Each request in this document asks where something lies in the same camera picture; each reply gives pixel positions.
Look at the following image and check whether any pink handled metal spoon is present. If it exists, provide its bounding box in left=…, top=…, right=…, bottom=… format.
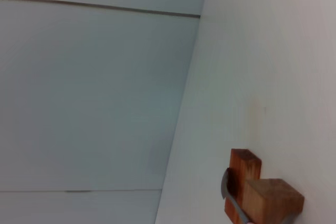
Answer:
left=220, top=167, right=257, bottom=224

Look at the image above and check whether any reddish flat wooden block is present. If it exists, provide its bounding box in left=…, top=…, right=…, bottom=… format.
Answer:
left=224, top=148, right=263, bottom=224

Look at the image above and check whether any light brown arched wooden block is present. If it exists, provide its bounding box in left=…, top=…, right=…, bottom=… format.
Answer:
left=243, top=178, right=305, bottom=224

